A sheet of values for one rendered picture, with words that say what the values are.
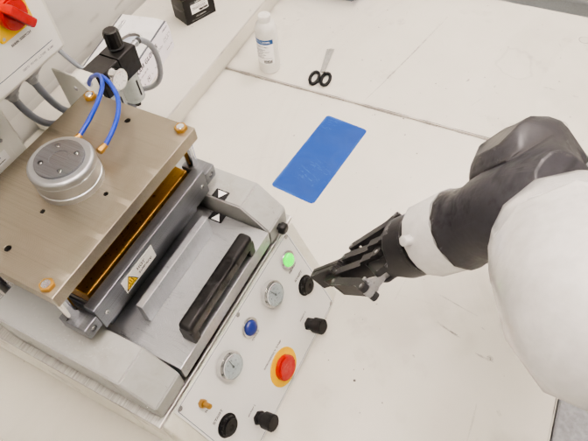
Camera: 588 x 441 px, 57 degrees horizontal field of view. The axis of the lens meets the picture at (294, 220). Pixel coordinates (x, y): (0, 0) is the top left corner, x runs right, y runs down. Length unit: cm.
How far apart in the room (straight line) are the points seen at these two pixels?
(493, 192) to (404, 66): 87
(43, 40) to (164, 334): 41
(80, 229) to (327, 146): 64
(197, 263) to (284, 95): 63
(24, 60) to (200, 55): 63
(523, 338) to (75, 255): 47
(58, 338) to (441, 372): 56
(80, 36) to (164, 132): 76
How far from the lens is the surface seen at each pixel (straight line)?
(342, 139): 117
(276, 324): 83
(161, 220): 70
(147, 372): 68
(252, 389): 82
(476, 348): 94
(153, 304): 71
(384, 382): 90
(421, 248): 58
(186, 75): 130
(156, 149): 70
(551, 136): 59
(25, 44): 79
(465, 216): 53
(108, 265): 68
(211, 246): 76
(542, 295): 29
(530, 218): 34
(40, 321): 75
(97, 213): 66
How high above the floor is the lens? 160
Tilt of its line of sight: 54 degrees down
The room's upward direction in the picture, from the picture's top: 6 degrees counter-clockwise
